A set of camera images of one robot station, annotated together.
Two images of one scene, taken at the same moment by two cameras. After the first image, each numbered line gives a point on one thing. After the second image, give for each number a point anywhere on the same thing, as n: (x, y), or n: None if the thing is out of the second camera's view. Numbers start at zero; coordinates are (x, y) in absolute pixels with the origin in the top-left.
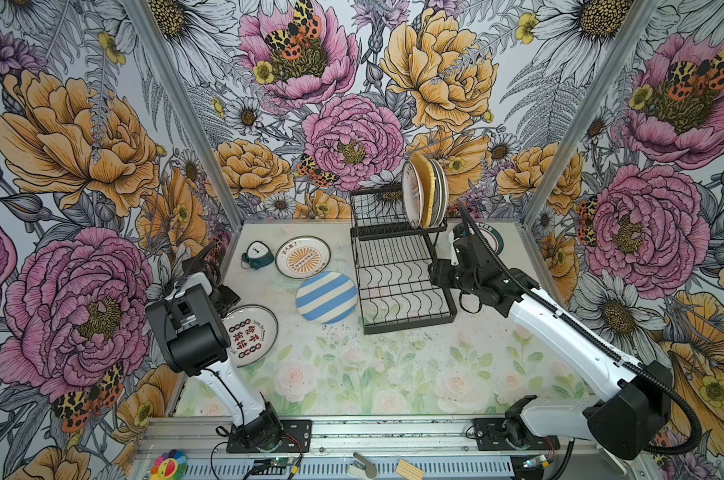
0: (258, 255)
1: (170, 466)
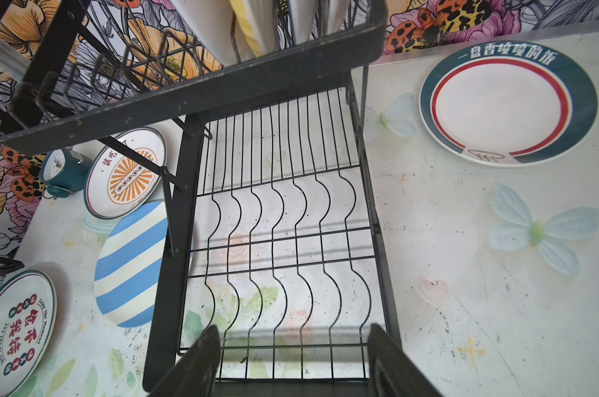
0: (64, 172)
1: None
